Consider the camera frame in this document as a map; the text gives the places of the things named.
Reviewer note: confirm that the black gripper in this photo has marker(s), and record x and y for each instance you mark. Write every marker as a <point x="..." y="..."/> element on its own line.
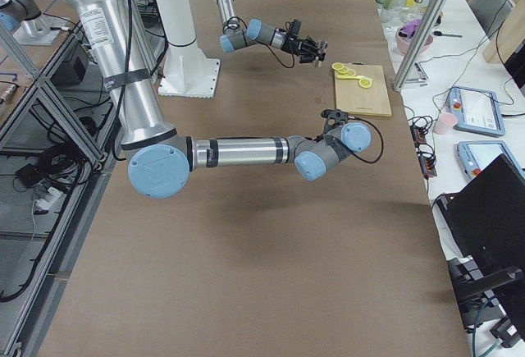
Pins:
<point x="294" y="44"/>
<point x="318" y="138"/>

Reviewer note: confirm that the steel double jigger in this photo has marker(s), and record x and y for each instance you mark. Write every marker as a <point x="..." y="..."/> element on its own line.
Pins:
<point x="320" y="53"/>

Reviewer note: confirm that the pink plastic cup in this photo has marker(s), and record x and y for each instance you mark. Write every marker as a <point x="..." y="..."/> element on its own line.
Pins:
<point x="445" y="123"/>

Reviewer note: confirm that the wooden cutting board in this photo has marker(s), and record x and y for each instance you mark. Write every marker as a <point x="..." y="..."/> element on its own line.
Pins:
<point x="351" y="98"/>

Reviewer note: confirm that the yellow plastic knife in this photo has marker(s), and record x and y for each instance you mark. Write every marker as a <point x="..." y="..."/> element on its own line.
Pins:
<point x="348" y="77"/>

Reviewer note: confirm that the lemon slice near knife blade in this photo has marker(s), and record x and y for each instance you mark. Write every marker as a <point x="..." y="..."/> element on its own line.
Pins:
<point x="365" y="83"/>

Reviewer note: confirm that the pink bowl with purple item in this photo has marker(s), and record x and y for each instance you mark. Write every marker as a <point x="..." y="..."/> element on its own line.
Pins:
<point x="406" y="34"/>

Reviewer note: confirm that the black power strip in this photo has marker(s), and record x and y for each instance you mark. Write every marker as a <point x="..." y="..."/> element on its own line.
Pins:
<point x="425" y="152"/>

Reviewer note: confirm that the teach pendant far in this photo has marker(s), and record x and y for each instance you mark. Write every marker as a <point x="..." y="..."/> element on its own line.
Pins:
<point x="477" y="111"/>

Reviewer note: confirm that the teach pendant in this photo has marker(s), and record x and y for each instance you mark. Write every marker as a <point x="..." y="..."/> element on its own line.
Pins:
<point x="475" y="156"/>
<point x="477" y="111"/>

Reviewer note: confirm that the teach pendant near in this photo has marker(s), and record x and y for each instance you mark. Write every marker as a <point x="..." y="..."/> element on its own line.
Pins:
<point x="475" y="156"/>

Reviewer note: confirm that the black laptop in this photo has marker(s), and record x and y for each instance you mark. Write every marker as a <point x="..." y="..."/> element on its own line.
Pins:
<point x="486" y="218"/>

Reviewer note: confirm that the grey office chair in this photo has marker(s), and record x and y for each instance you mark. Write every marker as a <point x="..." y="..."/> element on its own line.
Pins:
<point x="491" y="13"/>

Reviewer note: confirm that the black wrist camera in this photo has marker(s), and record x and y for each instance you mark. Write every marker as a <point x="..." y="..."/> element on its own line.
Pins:
<point x="294" y="28"/>

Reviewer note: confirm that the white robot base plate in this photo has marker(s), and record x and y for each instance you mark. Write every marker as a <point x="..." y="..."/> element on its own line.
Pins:
<point x="187" y="72"/>

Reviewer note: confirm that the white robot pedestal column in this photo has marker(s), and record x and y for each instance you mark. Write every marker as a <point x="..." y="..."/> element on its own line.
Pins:
<point x="177" y="22"/>

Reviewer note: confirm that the aluminium frame post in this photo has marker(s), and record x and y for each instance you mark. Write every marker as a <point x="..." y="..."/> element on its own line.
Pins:
<point x="428" y="20"/>

